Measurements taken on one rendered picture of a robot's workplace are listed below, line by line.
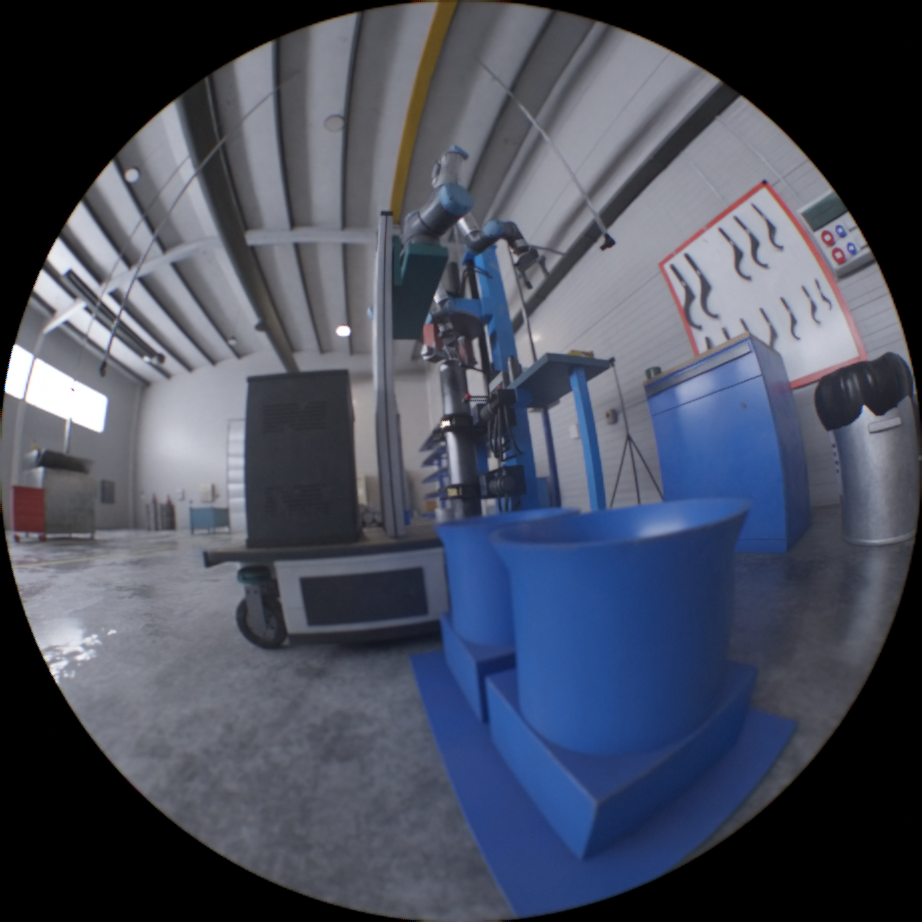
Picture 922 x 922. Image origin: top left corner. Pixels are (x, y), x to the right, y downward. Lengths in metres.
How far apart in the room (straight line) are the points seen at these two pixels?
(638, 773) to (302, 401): 1.04
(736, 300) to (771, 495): 1.82
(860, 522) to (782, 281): 1.85
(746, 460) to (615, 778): 1.40
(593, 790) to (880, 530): 1.39
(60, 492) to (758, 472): 9.22
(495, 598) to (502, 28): 6.96
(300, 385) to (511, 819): 1.07
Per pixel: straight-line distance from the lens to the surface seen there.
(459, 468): 2.21
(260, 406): 1.02
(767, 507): 1.55
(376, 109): 7.24
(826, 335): 2.69
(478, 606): 0.56
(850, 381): 1.48
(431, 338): 2.42
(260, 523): 0.97
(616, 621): 0.26
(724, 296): 3.02
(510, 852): 0.44
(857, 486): 1.53
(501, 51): 6.86
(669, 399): 1.78
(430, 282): 1.37
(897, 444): 1.52
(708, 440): 1.65
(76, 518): 8.43
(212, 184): 6.46
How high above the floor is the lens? 0.41
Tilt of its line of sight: 7 degrees up
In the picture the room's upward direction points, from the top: 6 degrees counter-clockwise
